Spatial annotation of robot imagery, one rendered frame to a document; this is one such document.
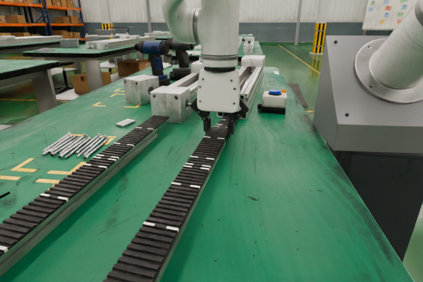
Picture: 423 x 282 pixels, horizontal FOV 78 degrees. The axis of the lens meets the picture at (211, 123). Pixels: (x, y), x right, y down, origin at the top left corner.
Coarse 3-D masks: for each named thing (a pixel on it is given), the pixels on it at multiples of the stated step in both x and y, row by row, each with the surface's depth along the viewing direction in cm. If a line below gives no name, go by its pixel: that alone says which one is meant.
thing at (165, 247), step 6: (138, 234) 34; (144, 234) 34; (132, 240) 33; (138, 240) 33; (144, 240) 33; (150, 240) 33; (156, 240) 33; (162, 240) 33; (168, 240) 33; (144, 246) 32; (150, 246) 32; (156, 246) 32; (162, 246) 32; (168, 246) 32
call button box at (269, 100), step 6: (264, 96) 89; (270, 96) 89; (276, 96) 89; (282, 96) 89; (264, 102) 90; (270, 102) 90; (276, 102) 89; (282, 102) 88; (264, 108) 91; (270, 108) 90; (276, 108) 90; (282, 108) 89
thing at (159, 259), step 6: (132, 246) 32; (138, 246) 32; (126, 252) 31; (132, 252) 31; (138, 252) 32; (144, 252) 32; (150, 252) 31; (156, 252) 31; (162, 252) 31; (132, 258) 31; (138, 258) 31; (144, 258) 31; (150, 258) 31; (156, 258) 31; (162, 258) 31
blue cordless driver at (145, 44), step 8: (136, 48) 121; (144, 48) 118; (152, 48) 116; (160, 48) 115; (168, 48) 117; (152, 56) 118; (152, 64) 120; (160, 64) 119; (152, 72) 122; (160, 72) 120; (160, 80) 120; (168, 80) 123
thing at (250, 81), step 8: (240, 72) 118; (248, 72) 141; (256, 72) 118; (240, 80) 116; (248, 80) 103; (256, 80) 109; (240, 88) 101; (248, 88) 89; (256, 88) 113; (240, 96) 83; (248, 96) 83; (248, 104) 85; (248, 112) 87
